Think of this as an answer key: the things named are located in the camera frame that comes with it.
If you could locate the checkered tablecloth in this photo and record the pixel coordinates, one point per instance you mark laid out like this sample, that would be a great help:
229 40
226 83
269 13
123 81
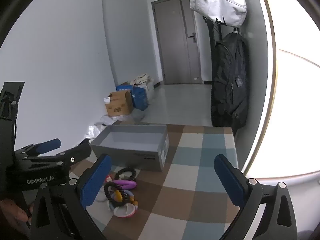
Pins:
190 205

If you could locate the white plastic bags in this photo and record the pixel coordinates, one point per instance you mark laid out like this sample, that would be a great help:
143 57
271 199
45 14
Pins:
107 120

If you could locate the black backpack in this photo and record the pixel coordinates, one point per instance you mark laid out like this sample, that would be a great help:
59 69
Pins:
230 80

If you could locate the grey door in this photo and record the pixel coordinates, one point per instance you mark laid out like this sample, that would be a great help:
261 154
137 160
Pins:
175 42

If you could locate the round gold-framed mirror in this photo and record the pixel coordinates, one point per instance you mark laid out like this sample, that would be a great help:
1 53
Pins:
295 105

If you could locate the person's left hand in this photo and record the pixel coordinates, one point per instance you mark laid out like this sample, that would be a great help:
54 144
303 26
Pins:
12 212

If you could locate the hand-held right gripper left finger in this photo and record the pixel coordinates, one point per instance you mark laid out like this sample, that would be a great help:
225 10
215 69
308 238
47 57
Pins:
96 181

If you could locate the white round jewelry case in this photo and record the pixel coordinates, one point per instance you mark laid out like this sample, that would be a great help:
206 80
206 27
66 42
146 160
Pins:
125 211
101 197

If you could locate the blue box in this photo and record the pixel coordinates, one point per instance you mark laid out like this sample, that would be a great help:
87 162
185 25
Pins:
123 88
140 98

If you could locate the red and white charm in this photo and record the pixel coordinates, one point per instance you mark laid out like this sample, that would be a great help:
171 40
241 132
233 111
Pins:
109 179

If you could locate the white bag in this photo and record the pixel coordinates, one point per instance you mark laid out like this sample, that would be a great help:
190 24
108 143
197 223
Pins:
217 2

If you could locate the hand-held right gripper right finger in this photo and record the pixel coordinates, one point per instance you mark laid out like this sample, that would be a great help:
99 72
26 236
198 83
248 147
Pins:
230 180

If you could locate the cream tote bag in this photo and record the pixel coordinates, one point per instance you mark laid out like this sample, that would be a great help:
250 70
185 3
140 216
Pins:
142 78

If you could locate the grey cardboard box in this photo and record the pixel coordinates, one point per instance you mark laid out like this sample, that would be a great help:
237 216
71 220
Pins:
130 152

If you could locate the brown cardboard box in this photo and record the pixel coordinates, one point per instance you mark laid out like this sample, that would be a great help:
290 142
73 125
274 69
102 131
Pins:
120 105

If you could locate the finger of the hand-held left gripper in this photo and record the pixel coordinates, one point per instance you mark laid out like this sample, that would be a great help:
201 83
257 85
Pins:
50 143
75 153

